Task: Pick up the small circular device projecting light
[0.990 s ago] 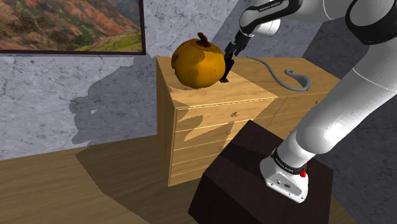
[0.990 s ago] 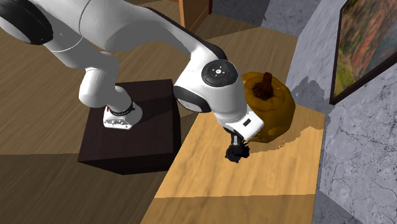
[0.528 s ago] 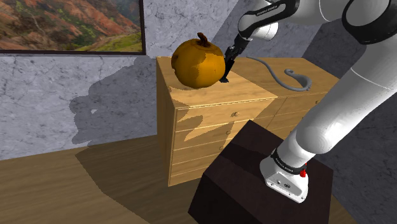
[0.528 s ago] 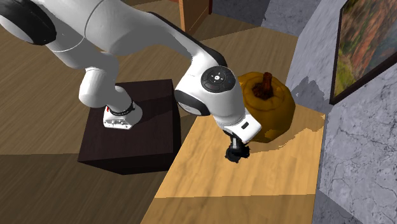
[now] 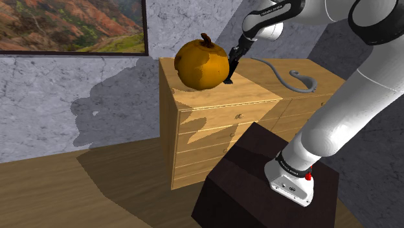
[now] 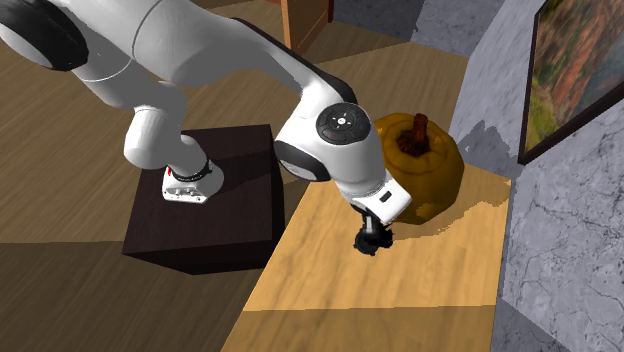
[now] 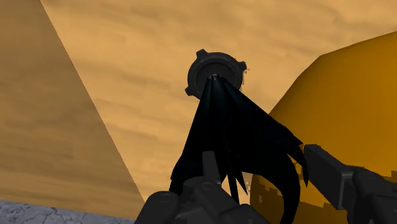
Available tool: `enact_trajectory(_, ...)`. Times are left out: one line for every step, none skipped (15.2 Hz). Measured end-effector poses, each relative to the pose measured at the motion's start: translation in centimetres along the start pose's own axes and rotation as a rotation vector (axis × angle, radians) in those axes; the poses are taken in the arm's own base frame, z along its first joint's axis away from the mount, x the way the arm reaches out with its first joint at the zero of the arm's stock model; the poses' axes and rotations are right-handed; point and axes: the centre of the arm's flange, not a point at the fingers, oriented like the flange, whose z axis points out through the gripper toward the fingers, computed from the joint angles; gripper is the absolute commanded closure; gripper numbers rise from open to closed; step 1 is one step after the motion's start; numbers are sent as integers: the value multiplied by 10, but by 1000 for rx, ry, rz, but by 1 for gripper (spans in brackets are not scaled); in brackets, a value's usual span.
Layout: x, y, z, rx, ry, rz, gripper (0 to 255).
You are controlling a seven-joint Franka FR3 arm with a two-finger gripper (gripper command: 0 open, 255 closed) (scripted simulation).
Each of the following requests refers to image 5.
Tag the large orange pumpkin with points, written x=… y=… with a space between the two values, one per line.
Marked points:
x=200 y=66

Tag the wooden chest of drawers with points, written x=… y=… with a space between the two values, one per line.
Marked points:
x=221 y=94

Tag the framed landscape wall picture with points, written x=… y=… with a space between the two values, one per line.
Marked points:
x=69 y=25

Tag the dark brown robot stand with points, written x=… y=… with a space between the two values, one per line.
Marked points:
x=249 y=195

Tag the grey curved hook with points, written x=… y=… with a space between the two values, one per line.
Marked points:
x=293 y=83

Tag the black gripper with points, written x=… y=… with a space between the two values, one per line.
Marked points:
x=241 y=48

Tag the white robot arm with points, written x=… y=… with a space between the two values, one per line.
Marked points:
x=347 y=110

